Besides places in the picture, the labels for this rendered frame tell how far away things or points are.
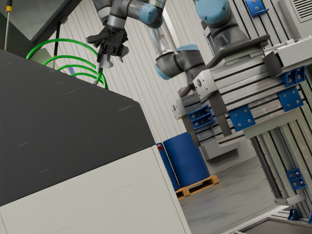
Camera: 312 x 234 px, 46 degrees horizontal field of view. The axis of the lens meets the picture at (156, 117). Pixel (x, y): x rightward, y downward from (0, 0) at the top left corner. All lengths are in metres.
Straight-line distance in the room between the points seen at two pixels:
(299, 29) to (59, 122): 1.16
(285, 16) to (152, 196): 1.09
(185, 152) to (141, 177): 5.18
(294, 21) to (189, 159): 4.83
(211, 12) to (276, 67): 0.33
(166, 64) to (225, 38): 0.60
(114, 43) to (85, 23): 7.30
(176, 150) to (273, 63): 5.08
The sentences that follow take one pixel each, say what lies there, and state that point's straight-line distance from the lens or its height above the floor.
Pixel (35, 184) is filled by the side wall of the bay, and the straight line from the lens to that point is 1.35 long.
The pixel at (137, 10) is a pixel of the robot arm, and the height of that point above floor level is 1.33.
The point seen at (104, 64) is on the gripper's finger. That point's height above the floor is 1.21.
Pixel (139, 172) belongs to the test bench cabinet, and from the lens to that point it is 1.28.
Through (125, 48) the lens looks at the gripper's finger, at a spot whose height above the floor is 1.25.
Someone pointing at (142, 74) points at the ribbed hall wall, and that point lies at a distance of 8.55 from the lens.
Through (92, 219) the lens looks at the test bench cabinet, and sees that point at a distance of 1.31.
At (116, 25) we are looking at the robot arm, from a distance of 1.60.
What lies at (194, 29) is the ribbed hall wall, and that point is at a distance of 9.21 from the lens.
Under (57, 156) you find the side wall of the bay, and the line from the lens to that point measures 1.33.
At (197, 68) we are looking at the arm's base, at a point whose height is 1.11.
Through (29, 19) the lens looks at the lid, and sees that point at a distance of 1.96.
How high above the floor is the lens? 0.73
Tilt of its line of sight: 6 degrees up
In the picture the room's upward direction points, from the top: 22 degrees counter-clockwise
